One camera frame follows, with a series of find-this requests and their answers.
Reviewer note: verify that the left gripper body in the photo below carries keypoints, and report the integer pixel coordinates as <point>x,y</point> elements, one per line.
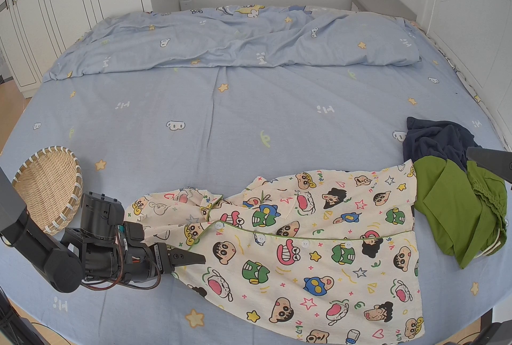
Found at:
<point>140,261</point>

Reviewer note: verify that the white printed pyjama top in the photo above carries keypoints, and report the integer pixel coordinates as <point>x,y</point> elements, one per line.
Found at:
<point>312,239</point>

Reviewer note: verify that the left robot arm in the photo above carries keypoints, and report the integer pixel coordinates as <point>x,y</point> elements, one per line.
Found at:
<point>38,255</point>

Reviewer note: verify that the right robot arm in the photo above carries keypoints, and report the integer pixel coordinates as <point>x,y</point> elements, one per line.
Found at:
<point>494,161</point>

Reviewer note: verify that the round woven basket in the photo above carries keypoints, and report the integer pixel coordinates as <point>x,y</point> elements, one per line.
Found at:
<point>48,183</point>

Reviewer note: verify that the dark blue garment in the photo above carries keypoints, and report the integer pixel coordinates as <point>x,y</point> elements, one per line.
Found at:
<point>436,141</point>

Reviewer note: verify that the pale blue quilt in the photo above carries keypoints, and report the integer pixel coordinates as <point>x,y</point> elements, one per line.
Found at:
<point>240,39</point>

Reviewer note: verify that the white wardrobe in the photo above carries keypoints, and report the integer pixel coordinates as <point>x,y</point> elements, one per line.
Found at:
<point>60,7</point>

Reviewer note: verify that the green shorts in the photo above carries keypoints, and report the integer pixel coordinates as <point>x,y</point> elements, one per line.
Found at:
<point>452,207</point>

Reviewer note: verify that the grey bedside table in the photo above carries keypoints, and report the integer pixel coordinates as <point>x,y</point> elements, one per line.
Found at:
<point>380,3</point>

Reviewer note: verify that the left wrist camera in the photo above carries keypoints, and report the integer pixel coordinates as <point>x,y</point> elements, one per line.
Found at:
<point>132,233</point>

